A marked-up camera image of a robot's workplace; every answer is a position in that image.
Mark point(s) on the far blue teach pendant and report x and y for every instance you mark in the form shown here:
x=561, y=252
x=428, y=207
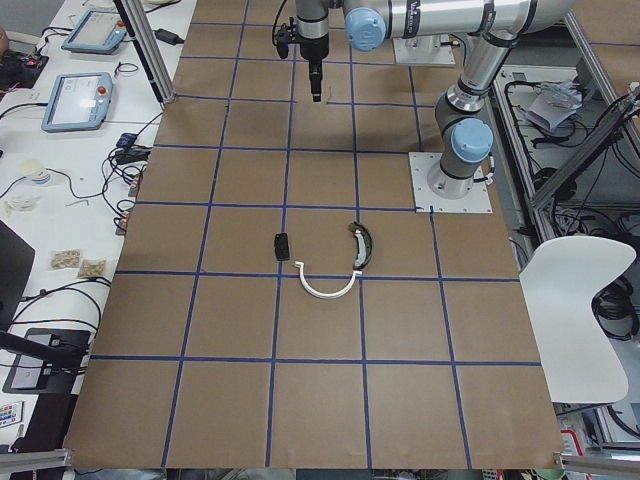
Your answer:
x=97, y=32

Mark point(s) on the near blue teach pendant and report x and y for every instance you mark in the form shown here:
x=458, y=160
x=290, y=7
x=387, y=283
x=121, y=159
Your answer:
x=78, y=102

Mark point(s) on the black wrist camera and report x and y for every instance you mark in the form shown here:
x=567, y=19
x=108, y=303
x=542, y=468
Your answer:
x=283, y=36

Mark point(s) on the olive curved brake shoe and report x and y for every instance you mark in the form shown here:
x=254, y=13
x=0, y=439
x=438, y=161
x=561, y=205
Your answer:
x=364, y=243

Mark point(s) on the black power adapter brick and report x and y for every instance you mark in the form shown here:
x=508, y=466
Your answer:
x=168, y=37

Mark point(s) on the aluminium frame post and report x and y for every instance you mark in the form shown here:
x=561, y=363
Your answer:
x=144, y=41

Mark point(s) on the white curved plastic bracket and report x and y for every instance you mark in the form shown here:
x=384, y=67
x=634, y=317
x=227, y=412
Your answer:
x=326, y=288

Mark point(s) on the small black plastic block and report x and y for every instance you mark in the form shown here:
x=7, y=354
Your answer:
x=281, y=247

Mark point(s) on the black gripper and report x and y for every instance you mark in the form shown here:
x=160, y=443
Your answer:
x=314, y=48

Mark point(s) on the white plastic chair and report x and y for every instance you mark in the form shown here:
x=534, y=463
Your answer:
x=559, y=283

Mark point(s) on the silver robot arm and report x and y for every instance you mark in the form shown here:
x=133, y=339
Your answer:
x=493, y=29
x=312, y=17

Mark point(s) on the brown paper table cover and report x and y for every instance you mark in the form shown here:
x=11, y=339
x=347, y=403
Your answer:
x=210, y=354

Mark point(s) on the blue teach pendant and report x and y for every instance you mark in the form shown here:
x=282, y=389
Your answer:
x=97, y=32
x=78, y=102

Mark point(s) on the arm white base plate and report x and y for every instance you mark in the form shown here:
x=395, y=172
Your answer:
x=436, y=192
x=433, y=51

